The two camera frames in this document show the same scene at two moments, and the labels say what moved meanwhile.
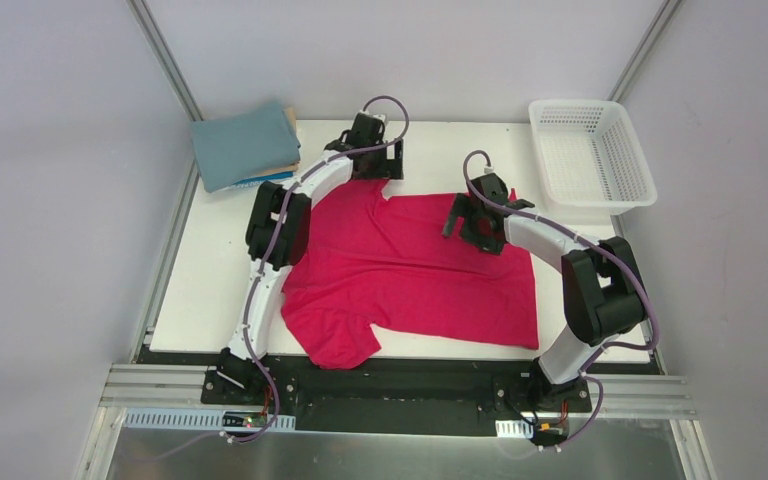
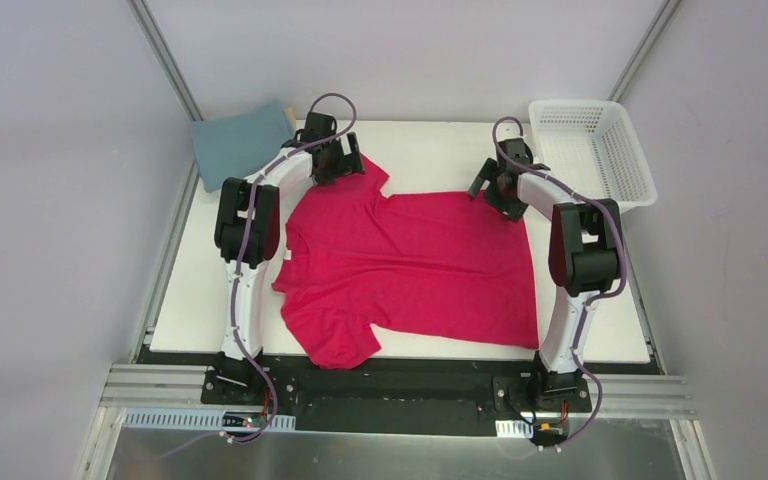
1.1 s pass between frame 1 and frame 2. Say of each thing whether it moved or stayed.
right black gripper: moved
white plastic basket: stayed
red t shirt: stayed
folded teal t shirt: stayed
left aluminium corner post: stayed
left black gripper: moved
